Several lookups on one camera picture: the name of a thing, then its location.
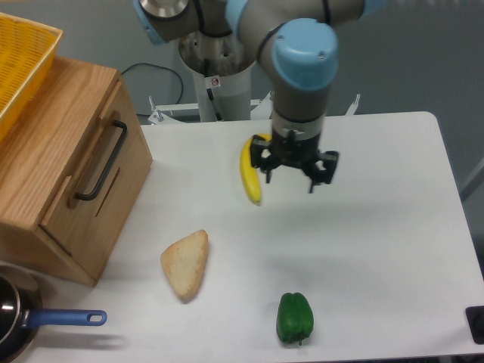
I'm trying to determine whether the wooden top drawer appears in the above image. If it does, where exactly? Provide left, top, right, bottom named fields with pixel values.
left=40, top=80, right=152, bottom=284

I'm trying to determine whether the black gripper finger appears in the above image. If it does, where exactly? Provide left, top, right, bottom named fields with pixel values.
left=301, top=150, right=340, bottom=194
left=250, top=134, right=282, bottom=184

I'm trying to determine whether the black corner device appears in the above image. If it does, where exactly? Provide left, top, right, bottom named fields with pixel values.
left=465, top=306, right=484, bottom=345

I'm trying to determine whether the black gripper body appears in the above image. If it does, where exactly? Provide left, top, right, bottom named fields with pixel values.
left=270, top=129, right=321, bottom=169

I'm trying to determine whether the yellow plastic basket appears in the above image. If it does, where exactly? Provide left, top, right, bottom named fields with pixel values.
left=1, top=13, right=64, bottom=138

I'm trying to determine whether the green bell pepper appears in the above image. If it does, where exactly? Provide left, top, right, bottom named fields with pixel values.
left=276, top=293, right=315, bottom=346

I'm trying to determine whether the blue handled frying pan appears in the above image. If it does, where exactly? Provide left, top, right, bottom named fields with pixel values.
left=1, top=265, right=107, bottom=362

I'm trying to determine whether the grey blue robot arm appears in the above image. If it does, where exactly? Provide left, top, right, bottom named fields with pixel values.
left=134, top=1, right=383, bottom=186

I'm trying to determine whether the yellow banana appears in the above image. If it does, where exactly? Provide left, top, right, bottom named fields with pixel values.
left=239, top=136, right=262, bottom=205

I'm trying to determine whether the wooden drawer cabinet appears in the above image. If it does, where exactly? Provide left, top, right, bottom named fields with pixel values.
left=0, top=55, right=126, bottom=287

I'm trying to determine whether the bread slice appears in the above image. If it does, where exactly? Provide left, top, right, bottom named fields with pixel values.
left=160, top=229, right=209, bottom=303

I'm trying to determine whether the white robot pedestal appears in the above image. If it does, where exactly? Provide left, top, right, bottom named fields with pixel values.
left=178, top=32, right=255, bottom=122

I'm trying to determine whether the black cable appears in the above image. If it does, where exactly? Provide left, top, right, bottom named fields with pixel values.
left=120, top=62, right=185, bottom=105

